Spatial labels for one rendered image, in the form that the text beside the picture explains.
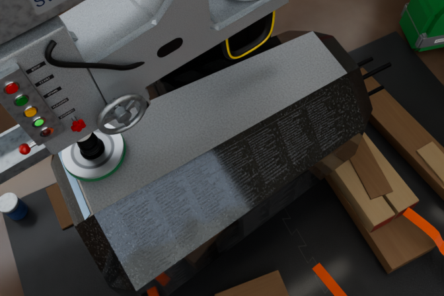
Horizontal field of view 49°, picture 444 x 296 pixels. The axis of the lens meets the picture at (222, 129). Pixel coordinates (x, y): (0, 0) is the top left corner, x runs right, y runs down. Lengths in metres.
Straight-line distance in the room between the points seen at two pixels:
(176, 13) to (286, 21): 1.83
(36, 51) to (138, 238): 0.83
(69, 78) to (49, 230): 1.47
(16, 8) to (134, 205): 0.86
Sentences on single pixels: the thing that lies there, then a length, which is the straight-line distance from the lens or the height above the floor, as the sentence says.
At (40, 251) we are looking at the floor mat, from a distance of 2.60.
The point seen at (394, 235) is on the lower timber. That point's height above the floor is 0.11.
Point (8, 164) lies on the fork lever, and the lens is 1.57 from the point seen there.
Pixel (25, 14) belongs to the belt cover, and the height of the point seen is 1.60.
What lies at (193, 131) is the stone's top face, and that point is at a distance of 1.74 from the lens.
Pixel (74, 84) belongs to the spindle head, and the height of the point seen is 1.33.
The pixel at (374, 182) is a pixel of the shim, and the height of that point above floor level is 0.22.
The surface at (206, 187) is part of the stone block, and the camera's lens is 1.73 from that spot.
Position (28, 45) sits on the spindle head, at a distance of 1.14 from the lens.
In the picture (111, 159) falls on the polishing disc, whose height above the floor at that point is 0.86.
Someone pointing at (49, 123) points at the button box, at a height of 1.27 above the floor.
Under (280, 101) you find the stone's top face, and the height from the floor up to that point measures 0.80.
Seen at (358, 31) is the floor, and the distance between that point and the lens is 3.08.
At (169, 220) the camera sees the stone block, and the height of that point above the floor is 0.69.
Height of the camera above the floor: 2.32
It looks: 61 degrees down
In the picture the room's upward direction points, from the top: 8 degrees counter-clockwise
